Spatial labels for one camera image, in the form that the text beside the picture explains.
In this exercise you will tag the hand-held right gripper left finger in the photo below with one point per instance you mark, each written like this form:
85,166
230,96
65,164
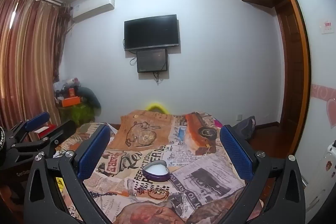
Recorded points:
93,154

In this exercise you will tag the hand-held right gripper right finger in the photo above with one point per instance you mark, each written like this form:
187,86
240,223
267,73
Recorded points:
236,154

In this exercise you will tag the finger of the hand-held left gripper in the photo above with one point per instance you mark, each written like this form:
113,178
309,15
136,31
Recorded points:
64,132
38,120

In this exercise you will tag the purple heart-shaped tin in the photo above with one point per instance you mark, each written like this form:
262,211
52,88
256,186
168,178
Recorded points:
157,169

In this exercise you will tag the red and white box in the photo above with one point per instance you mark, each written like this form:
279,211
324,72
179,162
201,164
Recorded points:
46,130

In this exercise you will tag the dark grey bag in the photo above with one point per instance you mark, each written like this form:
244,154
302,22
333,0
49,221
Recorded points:
245,128

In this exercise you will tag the orange box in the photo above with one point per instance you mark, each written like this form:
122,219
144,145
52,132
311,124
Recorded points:
71,101

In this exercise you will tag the dark cloth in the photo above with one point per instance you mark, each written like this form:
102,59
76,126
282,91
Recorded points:
90,98

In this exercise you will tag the pile of small items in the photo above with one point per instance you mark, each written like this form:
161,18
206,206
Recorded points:
67,86

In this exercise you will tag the striped brown curtain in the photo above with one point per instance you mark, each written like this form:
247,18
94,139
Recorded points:
26,56

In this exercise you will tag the newspaper print blanket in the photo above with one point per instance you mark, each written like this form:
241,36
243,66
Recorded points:
168,155

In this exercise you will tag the yellow plastic item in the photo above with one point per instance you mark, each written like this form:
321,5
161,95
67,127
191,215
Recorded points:
157,106

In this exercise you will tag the white appliance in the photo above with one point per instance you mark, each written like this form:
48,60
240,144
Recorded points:
328,161

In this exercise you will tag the wooden door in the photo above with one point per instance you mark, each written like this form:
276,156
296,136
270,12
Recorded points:
291,69

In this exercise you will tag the white air conditioner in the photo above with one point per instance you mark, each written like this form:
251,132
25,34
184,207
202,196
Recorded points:
93,7

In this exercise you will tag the white wall outlet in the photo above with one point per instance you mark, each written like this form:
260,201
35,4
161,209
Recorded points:
239,117

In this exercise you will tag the pink heart wall sticker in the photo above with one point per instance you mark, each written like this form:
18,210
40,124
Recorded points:
332,112

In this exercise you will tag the pink swirl wall sticker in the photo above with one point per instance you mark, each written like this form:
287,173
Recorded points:
323,90

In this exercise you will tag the small black wall monitor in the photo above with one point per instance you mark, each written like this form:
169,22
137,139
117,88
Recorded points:
152,60

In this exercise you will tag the large black wall television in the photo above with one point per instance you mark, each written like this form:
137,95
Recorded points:
151,31

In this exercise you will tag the white wall switch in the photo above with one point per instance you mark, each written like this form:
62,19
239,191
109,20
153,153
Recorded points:
325,26

